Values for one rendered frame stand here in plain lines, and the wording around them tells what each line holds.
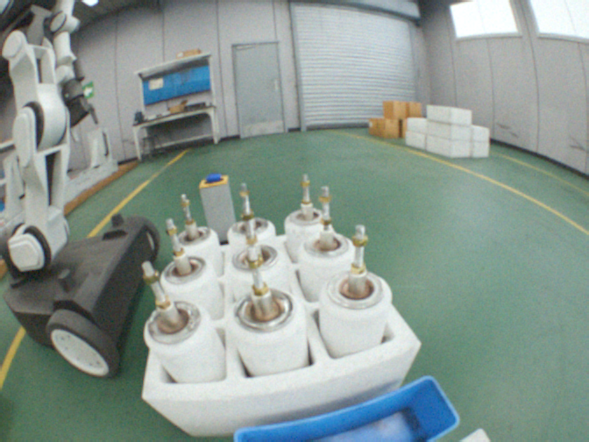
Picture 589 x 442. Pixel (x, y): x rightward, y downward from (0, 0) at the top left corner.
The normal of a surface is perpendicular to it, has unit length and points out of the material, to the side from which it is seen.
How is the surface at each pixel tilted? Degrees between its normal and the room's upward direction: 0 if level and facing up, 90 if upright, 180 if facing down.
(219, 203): 90
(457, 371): 0
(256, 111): 90
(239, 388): 0
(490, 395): 0
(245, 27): 90
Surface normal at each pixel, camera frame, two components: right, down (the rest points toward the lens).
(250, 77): 0.22, 0.40
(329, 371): -0.08, -0.90
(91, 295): 0.64, -0.75
